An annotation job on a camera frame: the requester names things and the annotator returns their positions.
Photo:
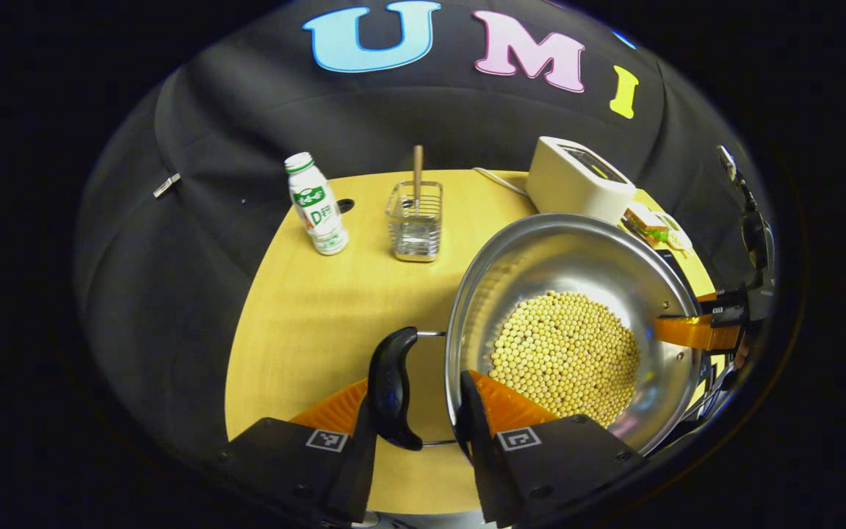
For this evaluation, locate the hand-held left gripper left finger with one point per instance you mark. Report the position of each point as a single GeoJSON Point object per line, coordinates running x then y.
{"type": "Point", "coordinates": [357, 470]}

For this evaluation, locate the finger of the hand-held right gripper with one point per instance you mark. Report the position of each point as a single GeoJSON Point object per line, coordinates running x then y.
{"type": "Point", "coordinates": [687, 332]}
{"type": "Point", "coordinates": [724, 303]}

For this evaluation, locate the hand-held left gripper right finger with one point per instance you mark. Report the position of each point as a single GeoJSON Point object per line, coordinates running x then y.
{"type": "Point", "coordinates": [478, 441]}

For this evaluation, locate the pile of soybeans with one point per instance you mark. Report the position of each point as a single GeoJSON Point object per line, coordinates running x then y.
{"type": "Point", "coordinates": [566, 353]}

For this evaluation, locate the sandwich on white plate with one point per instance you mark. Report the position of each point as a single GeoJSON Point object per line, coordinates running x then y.
{"type": "Point", "coordinates": [647, 224]}

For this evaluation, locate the white toaster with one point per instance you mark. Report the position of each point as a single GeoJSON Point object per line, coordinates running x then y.
{"type": "Point", "coordinates": [573, 184]}

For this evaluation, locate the white drink bottle green label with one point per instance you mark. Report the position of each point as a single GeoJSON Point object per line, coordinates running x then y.
{"type": "Point", "coordinates": [316, 209]}

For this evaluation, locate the silver clip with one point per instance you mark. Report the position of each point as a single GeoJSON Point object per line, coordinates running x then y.
{"type": "Point", "coordinates": [167, 185]}

